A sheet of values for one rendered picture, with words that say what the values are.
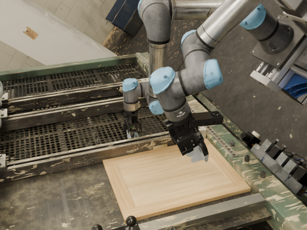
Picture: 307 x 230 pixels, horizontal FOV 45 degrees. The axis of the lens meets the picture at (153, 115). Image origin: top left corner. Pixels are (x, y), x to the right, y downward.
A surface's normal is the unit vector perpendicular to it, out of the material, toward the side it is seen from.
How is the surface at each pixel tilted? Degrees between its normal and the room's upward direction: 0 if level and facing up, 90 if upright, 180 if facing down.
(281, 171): 0
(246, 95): 0
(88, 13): 90
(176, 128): 90
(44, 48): 90
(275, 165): 0
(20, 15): 90
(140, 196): 51
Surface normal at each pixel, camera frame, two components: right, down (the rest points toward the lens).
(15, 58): 0.33, 0.42
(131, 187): -0.03, -0.88
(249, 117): -0.75, -0.42
